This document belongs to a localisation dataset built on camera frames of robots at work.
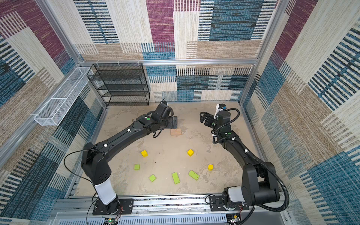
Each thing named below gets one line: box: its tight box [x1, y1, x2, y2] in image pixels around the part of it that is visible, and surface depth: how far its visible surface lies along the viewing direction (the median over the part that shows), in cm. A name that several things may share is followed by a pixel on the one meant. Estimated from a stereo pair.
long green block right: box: [188, 170, 200, 181], surface depth 85 cm
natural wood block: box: [170, 128, 182, 135], surface depth 104 cm
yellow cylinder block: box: [207, 164, 214, 172], surface depth 86 cm
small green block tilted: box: [148, 174, 157, 183], surface depth 83 cm
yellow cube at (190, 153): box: [187, 149, 195, 157], surface depth 93 cm
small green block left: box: [134, 164, 141, 171], surface depth 89 cm
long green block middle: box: [172, 171, 181, 185], surface depth 83 cm
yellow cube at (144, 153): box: [140, 150, 149, 158], surface depth 93 cm
